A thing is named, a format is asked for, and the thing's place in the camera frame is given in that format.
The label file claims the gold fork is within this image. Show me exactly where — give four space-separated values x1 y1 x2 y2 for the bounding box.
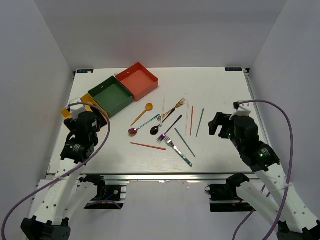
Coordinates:
162 98 186 117

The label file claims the purple fork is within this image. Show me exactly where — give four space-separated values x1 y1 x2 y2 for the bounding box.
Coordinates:
157 114 183 143

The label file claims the silver teal-handled fork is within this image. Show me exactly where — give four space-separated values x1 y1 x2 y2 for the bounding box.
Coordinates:
164 136 193 167

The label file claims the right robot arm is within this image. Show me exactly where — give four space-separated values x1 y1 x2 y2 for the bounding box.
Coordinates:
208 112 320 240

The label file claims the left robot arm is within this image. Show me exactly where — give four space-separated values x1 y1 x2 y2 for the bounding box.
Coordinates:
21 111 106 240

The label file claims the green chopstick upright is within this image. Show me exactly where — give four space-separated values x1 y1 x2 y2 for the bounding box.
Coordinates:
195 108 205 138

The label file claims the yellow square container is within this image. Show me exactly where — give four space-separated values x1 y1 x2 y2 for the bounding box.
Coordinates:
61 93 108 127

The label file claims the orange chopstick upright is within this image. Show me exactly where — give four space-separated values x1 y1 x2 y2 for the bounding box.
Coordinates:
190 106 194 136

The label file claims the clear white chopstick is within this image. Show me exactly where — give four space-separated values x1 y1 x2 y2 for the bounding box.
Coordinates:
184 99 190 136

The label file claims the teal chopstick diagonal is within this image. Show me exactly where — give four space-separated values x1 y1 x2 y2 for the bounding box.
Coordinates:
174 128 196 158

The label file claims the green square container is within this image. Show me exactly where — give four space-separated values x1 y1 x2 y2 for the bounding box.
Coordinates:
88 76 134 118

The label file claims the iridescent blue purple spoon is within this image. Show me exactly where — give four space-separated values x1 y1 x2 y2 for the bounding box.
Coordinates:
128 114 160 136

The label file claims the right blue table label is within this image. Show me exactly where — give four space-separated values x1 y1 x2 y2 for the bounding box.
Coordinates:
224 67 243 72

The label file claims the blue table label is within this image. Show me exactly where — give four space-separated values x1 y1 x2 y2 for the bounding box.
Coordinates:
224 67 243 72
76 69 94 74

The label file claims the left blue table label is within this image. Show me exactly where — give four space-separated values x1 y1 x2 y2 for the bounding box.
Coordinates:
76 69 94 74

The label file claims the black spoon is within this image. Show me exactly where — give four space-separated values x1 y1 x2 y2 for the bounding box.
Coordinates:
150 109 176 136

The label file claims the orange gold spoon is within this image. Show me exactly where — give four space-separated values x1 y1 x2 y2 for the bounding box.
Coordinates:
131 103 153 126

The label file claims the orange chopstick lying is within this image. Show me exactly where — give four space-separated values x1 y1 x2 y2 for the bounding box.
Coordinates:
130 142 166 151

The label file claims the red square container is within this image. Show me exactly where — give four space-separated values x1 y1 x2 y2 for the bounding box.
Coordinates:
115 62 159 102

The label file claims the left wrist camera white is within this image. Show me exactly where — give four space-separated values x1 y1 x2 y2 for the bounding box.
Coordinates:
66 97 87 120

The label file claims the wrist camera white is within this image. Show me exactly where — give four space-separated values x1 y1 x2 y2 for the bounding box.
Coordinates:
229 101 252 121
66 97 87 120

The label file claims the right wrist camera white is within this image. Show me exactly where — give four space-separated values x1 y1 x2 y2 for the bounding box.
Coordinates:
229 101 252 121

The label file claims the aluminium table frame rail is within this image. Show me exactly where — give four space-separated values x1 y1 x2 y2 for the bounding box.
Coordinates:
242 68 272 146

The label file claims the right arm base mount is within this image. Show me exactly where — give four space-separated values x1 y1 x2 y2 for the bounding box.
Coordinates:
204 173 253 213

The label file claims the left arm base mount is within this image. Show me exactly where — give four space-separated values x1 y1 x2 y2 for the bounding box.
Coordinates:
79 174 127 210

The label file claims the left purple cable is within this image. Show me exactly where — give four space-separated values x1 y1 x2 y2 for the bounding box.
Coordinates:
0 102 112 240

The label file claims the purple cable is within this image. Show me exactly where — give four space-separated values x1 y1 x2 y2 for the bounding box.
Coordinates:
232 99 294 240
0 102 112 240

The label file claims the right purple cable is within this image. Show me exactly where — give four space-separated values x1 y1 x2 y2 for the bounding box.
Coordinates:
232 99 294 240

